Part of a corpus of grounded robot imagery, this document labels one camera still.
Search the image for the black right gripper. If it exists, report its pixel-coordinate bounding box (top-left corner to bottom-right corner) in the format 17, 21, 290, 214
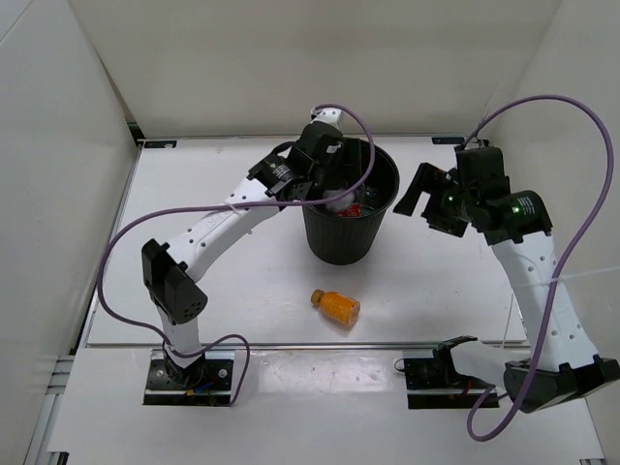
392, 164, 478, 239

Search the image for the clear Pepsi bottle black cap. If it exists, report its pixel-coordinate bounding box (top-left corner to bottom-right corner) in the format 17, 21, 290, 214
323, 189, 359, 216

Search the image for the red label water bottle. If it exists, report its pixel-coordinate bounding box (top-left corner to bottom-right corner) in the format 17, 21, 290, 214
337, 203, 362, 218

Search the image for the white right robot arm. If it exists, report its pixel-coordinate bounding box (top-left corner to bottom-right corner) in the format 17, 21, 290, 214
394, 146, 619, 413

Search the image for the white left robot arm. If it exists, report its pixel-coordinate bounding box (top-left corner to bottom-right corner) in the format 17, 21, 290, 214
141, 122, 369, 389

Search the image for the black plastic waste bin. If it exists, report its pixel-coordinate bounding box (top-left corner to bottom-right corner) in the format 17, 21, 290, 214
302, 146, 400, 265

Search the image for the orange juice bottle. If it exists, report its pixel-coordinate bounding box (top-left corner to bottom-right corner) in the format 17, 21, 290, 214
311, 289, 360, 326

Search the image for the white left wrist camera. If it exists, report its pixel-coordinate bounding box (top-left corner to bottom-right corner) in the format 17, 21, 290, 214
311, 107, 343, 131

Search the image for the aluminium frame rail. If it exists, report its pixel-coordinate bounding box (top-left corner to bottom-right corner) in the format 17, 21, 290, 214
86, 338, 454, 351

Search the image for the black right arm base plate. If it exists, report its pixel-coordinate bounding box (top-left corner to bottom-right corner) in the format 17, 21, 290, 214
393, 353, 487, 411

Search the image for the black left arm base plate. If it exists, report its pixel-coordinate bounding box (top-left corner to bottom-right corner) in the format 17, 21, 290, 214
142, 351, 234, 407

